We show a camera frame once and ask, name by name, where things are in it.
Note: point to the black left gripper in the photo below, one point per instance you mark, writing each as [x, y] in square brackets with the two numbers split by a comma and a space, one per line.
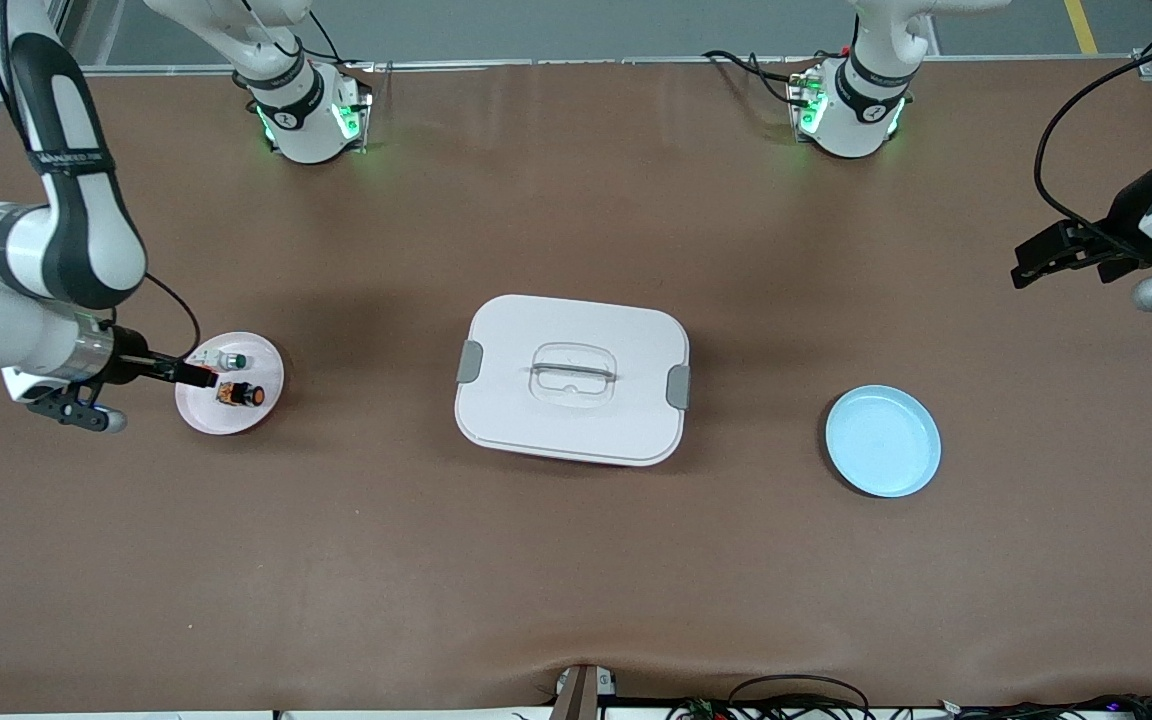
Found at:
[1126, 226]

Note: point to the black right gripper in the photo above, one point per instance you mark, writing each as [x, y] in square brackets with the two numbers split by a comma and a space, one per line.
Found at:
[128, 364]

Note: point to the orange black push-button switch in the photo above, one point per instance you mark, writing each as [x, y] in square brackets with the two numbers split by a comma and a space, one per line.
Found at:
[241, 394]

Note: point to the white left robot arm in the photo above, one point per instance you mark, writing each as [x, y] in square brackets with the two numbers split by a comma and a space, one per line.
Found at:
[866, 100]

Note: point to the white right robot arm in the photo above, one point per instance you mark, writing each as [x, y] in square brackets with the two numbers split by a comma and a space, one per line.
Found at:
[86, 230]

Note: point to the white lidded storage box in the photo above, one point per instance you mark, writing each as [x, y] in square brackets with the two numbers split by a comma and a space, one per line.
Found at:
[576, 430]

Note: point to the pink round plate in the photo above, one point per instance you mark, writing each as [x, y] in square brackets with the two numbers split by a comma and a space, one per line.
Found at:
[226, 420]

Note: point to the light blue round plate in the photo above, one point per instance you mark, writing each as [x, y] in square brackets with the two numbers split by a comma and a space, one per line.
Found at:
[881, 445]

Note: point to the green white push-button switch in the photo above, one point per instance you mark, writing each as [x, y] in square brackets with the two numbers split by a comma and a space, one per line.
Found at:
[228, 361]

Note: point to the metal table-edge bracket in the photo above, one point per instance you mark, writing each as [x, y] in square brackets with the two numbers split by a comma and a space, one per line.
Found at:
[576, 695]

